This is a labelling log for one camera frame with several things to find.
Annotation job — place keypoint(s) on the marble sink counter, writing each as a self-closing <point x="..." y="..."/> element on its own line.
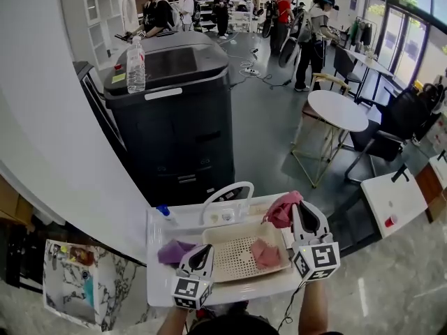
<point x="70" y="291"/>

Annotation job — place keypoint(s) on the pink cloth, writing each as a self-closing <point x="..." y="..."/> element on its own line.
<point x="267" y="253"/>
<point x="279" y="211"/>

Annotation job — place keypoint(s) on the white curved faucet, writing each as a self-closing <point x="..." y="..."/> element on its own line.
<point x="244" y="187"/>

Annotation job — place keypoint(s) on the black low shelf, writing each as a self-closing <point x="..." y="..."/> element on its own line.
<point x="21" y="253"/>

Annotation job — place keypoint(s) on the soap bottle with blue pump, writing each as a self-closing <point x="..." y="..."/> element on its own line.
<point x="166" y="213"/>

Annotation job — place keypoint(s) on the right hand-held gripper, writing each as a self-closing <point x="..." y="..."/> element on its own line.
<point x="317" y="260"/>

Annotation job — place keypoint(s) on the white power strip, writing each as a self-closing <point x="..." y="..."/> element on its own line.
<point x="249" y="70"/>

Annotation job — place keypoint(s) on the round white table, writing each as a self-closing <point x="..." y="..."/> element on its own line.
<point x="335" y="110"/>

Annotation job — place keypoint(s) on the black dining chair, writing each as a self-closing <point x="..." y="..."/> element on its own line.
<point x="344" y="65"/>

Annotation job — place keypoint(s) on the white bookcase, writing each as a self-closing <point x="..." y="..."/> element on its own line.
<point x="97" y="12"/>

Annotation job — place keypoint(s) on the brown wooden cabinet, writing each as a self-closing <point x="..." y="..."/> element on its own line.
<point x="431" y="190"/>

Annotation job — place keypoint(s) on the large black machine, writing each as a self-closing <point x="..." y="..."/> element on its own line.
<point x="101" y="100"/>
<point x="174" y="127"/>

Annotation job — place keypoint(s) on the beige perforated basket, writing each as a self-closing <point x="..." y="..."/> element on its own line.
<point x="230" y="257"/>

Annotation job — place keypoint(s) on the cardboard box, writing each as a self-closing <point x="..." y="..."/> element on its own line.
<point x="14" y="201"/>

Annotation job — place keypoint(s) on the white display shelves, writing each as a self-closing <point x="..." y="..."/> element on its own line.
<point x="241" y="9"/>

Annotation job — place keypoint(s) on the teal cloth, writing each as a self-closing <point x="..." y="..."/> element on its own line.
<point x="89" y="291"/>

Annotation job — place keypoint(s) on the white sink unit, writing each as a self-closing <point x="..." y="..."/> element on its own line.
<point x="164" y="284"/>

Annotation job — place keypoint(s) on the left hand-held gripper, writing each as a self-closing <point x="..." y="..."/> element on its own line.
<point x="188" y="288"/>

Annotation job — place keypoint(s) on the purple cloth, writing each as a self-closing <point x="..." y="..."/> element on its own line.
<point x="174" y="251"/>

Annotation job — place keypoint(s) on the large glass window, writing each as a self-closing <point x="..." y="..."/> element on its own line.
<point x="408" y="23"/>

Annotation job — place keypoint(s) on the yellow-capped tea bottle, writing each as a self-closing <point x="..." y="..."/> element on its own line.
<point x="78" y="255"/>

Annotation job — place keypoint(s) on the yellow sticky note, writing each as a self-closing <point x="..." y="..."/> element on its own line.
<point x="118" y="78"/>

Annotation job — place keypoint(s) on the clear plastic water bottle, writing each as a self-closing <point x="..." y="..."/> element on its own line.
<point x="136" y="68"/>

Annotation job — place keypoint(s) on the red cup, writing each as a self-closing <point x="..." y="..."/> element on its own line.
<point x="391" y="221"/>

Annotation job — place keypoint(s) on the person's left forearm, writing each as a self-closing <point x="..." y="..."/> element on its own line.
<point x="174" y="323"/>

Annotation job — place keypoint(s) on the clothes rack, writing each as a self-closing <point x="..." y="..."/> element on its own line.
<point x="363" y="31"/>

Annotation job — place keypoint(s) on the wooden armchair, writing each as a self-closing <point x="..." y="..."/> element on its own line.
<point x="328" y="79"/>

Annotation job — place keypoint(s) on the person's dark shirt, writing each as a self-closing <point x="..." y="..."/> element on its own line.
<point x="234" y="326"/>

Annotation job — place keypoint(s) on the long white table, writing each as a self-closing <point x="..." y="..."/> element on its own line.
<point x="370" y="63"/>

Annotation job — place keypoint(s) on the chrome faucet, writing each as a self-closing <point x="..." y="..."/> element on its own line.
<point x="54" y="255"/>

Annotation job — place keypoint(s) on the person's right forearm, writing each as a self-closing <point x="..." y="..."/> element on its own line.
<point x="314" y="309"/>

